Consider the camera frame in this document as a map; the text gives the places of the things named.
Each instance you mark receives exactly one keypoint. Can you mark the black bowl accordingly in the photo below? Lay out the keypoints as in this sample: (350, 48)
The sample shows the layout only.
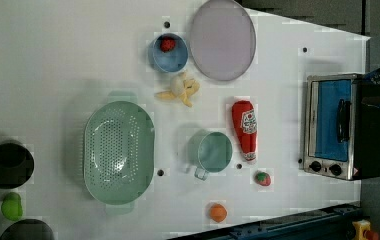
(16, 165)

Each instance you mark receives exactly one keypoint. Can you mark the silver toaster oven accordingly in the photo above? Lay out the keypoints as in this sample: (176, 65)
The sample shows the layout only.
(342, 134)

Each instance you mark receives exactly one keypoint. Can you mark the yellow red clamp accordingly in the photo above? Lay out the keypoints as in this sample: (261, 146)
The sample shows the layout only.
(363, 231)

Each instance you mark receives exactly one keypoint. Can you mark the lavender round plate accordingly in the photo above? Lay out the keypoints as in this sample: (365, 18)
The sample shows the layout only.
(222, 40)

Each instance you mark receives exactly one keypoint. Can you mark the black round object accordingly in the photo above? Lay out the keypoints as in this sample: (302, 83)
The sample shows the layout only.
(28, 229)

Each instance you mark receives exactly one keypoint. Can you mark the red strawberry toy in bowl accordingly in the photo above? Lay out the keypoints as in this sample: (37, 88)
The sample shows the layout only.
(167, 44)

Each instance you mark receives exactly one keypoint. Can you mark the green pear toy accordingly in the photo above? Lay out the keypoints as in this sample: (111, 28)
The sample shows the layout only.
(11, 206)

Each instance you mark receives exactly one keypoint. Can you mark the peeled banana toy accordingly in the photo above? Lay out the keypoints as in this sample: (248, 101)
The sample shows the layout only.
(182, 87)

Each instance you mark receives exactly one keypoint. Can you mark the blue bowl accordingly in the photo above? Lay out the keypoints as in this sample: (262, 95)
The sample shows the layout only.
(169, 62)

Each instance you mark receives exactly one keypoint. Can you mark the red plush ketchup bottle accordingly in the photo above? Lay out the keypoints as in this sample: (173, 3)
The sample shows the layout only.
(245, 126)

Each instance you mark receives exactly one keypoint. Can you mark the orange fruit toy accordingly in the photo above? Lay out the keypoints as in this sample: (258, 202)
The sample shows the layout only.
(218, 213)

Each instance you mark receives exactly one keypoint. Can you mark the green mug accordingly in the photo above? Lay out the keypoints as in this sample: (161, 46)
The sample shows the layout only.
(209, 152)

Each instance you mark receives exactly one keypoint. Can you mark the green plastic strainer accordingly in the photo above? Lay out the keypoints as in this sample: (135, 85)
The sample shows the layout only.
(118, 153)

